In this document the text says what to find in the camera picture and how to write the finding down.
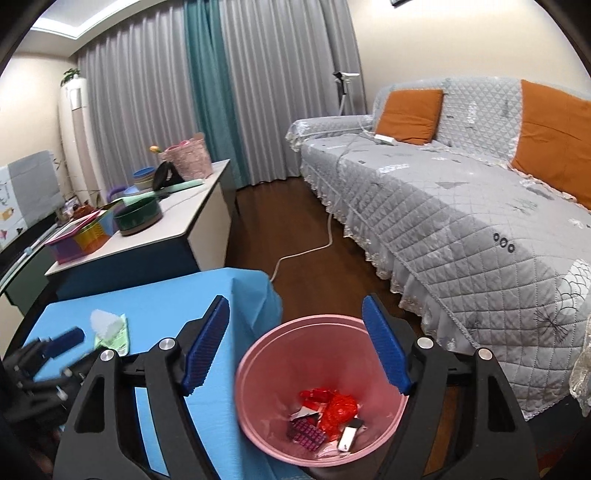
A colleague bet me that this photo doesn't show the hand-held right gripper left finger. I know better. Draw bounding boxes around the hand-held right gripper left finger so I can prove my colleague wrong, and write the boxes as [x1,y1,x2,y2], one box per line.
[53,295,232,480]

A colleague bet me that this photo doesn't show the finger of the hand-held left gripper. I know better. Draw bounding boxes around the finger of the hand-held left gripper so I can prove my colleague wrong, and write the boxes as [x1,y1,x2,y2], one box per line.
[28,327,85,363]
[60,351,100,398]

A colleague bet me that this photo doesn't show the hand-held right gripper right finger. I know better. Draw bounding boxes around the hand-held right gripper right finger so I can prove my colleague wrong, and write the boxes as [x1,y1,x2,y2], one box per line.
[361,294,541,480]

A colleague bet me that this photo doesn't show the clear bubble wrap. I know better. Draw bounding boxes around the clear bubble wrap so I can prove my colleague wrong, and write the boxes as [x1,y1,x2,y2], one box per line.
[90,308,122,344]

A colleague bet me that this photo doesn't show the light green packet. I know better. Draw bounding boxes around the light green packet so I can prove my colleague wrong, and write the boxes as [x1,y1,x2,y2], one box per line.
[93,313,129,356]

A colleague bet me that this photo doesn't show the pink plastic bin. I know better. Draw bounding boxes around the pink plastic bin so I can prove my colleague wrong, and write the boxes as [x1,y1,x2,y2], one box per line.
[234,314,409,468]

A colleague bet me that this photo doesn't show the red plastic bag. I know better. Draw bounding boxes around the red plastic bag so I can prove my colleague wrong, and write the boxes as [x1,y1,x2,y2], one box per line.
[298,388,360,435]

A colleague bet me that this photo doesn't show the small white black box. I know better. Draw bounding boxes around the small white black box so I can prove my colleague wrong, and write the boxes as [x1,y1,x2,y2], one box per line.
[338,418,366,452]

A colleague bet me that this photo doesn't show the red white carton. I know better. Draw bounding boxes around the red white carton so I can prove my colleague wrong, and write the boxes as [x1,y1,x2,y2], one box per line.
[290,398,331,422]

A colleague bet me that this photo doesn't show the purple patterned wrapper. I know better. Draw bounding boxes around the purple patterned wrapper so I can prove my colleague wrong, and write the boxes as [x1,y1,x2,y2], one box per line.
[286,418,326,452]

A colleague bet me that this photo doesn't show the white green television cabinet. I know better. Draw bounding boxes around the white green television cabinet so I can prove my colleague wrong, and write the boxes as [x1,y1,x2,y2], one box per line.
[0,240,61,319]

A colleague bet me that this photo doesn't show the white rod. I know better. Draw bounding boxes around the white rod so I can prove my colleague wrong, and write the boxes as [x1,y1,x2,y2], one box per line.
[0,244,38,287]

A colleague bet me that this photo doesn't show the colourful tin box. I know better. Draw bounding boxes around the colourful tin box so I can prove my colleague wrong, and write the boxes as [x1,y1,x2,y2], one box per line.
[45,210,116,265]

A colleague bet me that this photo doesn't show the grey quilted sofa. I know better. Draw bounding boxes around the grey quilted sofa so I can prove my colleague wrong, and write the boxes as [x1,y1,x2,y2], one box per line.
[285,76,591,418]

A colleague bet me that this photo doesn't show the white top coffee table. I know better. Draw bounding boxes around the white top coffee table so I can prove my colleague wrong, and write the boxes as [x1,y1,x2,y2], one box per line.
[45,159,238,301]

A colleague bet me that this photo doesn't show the dark green round tin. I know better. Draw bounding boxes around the dark green round tin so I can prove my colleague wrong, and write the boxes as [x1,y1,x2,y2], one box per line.
[113,196,163,237]

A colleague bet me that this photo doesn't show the grey television dust cover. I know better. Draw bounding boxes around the grey television dust cover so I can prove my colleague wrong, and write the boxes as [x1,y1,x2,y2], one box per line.
[0,150,65,252]

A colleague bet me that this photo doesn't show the light green cloth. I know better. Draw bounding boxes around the light green cloth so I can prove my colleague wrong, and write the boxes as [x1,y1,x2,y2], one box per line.
[157,179,205,197]

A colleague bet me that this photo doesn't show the black hat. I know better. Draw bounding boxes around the black hat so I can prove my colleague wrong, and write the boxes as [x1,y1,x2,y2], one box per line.
[152,161,183,191]

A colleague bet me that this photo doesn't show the stacked plastic bowls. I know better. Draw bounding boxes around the stacked plastic bowls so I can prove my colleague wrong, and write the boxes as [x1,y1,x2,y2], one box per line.
[132,167,158,191]

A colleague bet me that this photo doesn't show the pink woven basket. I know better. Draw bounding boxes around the pink woven basket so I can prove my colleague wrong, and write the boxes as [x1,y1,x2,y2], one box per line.
[158,133,213,181]

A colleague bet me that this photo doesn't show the white lace cloth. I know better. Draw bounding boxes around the white lace cloth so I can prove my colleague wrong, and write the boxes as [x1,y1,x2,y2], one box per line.
[570,318,591,411]

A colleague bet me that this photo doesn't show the white standing air conditioner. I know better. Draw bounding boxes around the white standing air conditioner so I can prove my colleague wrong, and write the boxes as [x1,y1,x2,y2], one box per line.
[58,76,100,197]

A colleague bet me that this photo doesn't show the orange cushion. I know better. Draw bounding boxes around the orange cushion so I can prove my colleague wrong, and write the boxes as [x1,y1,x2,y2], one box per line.
[510,79,591,209]
[375,89,445,145]

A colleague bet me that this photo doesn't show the teal curtain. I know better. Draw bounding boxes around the teal curtain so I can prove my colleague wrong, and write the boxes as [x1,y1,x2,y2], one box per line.
[184,0,252,188]

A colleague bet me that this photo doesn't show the grey curtain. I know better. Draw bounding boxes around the grey curtain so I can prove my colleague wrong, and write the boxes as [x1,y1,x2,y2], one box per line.
[76,0,204,195]
[219,0,368,181]

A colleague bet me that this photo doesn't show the white floor lamp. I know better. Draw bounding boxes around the white floor lamp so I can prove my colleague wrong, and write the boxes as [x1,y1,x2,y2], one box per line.
[332,71,361,116]

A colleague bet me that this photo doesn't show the white power cable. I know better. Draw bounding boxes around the white power cable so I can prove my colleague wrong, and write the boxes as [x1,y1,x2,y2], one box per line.
[269,115,384,280]

